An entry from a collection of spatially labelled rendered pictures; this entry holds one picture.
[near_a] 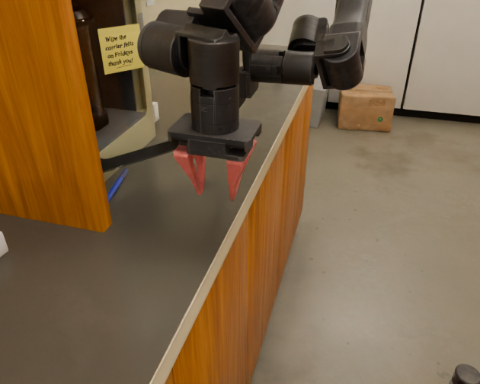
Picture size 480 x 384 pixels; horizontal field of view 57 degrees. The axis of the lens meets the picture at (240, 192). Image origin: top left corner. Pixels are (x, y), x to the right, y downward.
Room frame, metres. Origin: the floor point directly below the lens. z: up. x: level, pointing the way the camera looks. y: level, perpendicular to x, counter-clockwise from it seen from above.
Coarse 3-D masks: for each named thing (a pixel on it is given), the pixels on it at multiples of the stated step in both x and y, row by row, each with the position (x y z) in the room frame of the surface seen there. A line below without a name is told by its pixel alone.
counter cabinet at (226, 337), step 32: (288, 128) 1.35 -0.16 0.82; (288, 160) 1.39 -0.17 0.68; (288, 192) 1.44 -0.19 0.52; (256, 224) 0.94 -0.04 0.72; (288, 224) 1.50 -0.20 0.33; (256, 256) 0.95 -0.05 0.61; (224, 288) 0.68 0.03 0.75; (256, 288) 0.96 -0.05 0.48; (224, 320) 0.67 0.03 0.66; (256, 320) 0.97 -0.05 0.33; (192, 352) 0.51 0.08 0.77; (224, 352) 0.67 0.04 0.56; (256, 352) 0.99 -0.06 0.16
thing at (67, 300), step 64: (128, 192) 0.75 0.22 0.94; (192, 192) 0.75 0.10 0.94; (256, 192) 0.81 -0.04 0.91; (64, 256) 0.55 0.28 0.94; (128, 256) 0.55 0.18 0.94; (192, 256) 0.55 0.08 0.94; (0, 320) 0.42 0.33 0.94; (64, 320) 0.42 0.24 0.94; (128, 320) 0.42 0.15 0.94; (192, 320) 0.45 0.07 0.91
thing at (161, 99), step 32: (96, 0) 0.77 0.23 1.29; (128, 0) 0.80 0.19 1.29; (160, 0) 0.84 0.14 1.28; (192, 0) 0.88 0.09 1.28; (96, 32) 0.76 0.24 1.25; (96, 64) 0.75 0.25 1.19; (96, 96) 0.75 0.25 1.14; (128, 96) 0.79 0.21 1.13; (160, 96) 0.83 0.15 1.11; (96, 128) 0.74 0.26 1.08; (128, 128) 0.78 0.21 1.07; (160, 128) 0.82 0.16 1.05; (128, 160) 0.77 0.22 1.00
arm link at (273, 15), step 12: (240, 0) 0.50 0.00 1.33; (252, 0) 0.51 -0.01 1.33; (264, 0) 0.52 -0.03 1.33; (276, 0) 0.55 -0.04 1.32; (240, 12) 0.51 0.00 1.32; (252, 12) 0.51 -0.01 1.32; (264, 12) 0.52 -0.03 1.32; (276, 12) 0.54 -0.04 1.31; (252, 24) 0.52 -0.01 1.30; (264, 24) 0.53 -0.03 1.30; (252, 36) 0.53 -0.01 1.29
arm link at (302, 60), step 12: (300, 48) 0.78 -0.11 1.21; (312, 48) 0.78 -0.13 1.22; (288, 60) 0.74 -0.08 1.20; (300, 60) 0.74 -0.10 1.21; (312, 60) 0.74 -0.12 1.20; (288, 72) 0.73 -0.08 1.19; (300, 72) 0.73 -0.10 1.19; (312, 72) 0.73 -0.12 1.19; (288, 84) 0.75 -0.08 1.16; (300, 84) 0.74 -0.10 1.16; (312, 84) 0.75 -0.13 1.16
